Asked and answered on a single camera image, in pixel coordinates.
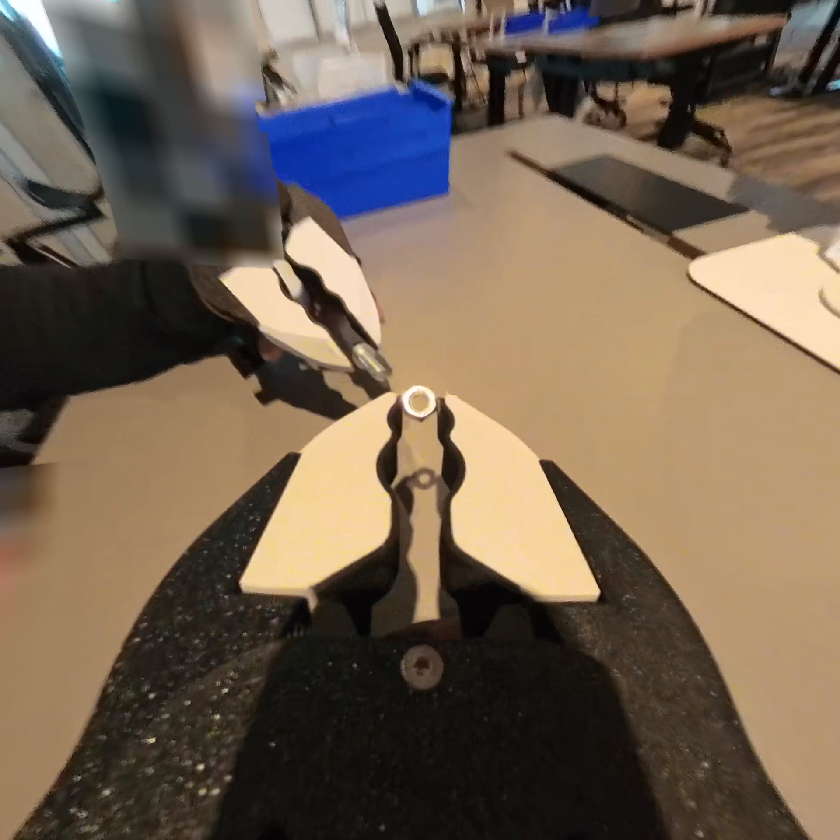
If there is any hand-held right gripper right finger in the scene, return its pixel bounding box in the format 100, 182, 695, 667
434, 392, 602, 607

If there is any white base document stand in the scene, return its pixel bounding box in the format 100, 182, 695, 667
688, 226, 840, 372

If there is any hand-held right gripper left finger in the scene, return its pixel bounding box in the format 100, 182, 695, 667
241, 392, 409, 605

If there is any long wooden desk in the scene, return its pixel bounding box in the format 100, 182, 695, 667
394, 0, 791, 148

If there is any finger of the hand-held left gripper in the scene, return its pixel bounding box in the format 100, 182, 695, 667
217, 260, 358, 372
283, 214, 384, 349

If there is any person's left hand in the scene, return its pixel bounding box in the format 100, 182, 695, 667
188, 260, 287, 379

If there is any large blue plastic bin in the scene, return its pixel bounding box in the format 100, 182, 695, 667
255, 79, 455, 220

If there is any black desk inset panel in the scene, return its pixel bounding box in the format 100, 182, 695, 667
549, 154, 750, 237

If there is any metal bolt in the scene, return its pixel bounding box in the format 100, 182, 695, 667
344, 335, 393, 384

